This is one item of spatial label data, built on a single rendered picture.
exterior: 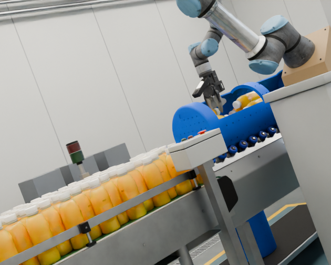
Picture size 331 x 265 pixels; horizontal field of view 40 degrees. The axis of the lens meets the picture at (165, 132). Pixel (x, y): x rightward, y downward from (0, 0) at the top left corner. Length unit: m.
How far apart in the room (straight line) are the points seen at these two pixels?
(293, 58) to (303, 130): 0.32
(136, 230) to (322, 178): 0.90
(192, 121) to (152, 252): 0.69
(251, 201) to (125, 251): 0.79
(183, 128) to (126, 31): 4.47
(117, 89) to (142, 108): 0.44
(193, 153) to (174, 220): 0.26
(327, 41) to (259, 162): 0.62
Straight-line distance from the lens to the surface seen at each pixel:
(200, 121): 2.08
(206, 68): 2.27
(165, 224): 1.74
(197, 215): 1.83
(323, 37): 2.21
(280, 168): 2.36
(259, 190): 2.25
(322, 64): 2.09
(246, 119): 2.22
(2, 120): 5.34
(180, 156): 1.72
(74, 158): 2.21
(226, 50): 7.82
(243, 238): 2.20
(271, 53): 2.00
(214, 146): 1.78
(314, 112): 2.07
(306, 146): 2.14
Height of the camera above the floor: 1.21
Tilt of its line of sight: 2 degrees down
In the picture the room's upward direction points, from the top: 21 degrees counter-clockwise
